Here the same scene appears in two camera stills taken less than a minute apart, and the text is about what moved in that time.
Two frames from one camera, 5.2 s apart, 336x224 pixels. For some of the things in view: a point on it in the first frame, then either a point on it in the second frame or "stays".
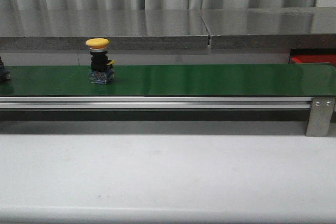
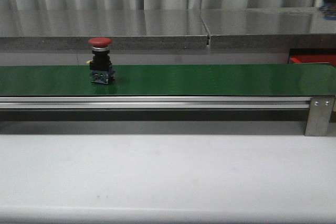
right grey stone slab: [273, 28] stays
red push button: [4, 75] -> [101, 66]
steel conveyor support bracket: [320, 116] stays
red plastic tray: [313, 59] stays
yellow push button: [102, 71] -> [327, 10]
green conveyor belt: [174, 80] stays
